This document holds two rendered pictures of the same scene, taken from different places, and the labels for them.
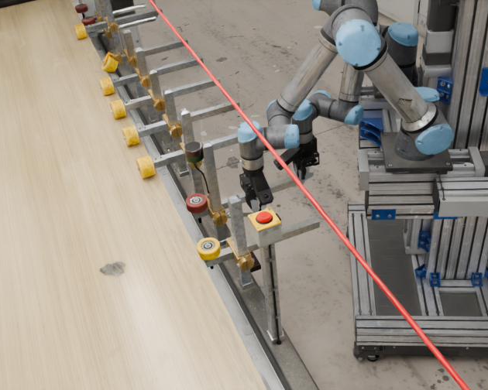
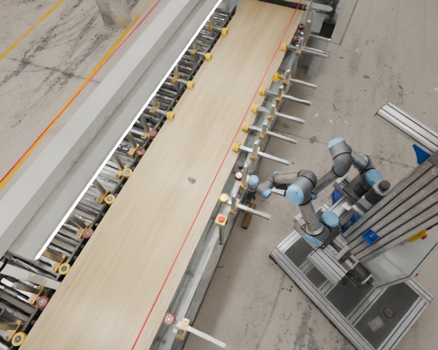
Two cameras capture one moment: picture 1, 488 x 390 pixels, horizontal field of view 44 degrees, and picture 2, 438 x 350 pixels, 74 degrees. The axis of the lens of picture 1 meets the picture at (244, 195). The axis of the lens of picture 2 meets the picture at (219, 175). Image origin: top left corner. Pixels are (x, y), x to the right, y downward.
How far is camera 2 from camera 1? 1.20 m
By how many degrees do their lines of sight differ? 34
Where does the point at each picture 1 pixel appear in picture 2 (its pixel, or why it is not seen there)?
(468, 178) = (330, 255)
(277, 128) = (263, 187)
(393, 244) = not seen: hidden behind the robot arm
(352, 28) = (293, 190)
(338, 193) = not seen: hidden behind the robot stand
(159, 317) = (187, 210)
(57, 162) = (216, 117)
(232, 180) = (304, 148)
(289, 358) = (217, 251)
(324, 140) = not seen: hidden behind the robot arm
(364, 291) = (290, 241)
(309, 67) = (288, 178)
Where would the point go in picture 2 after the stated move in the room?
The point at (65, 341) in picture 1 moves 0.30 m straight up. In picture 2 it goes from (159, 194) to (151, 177)
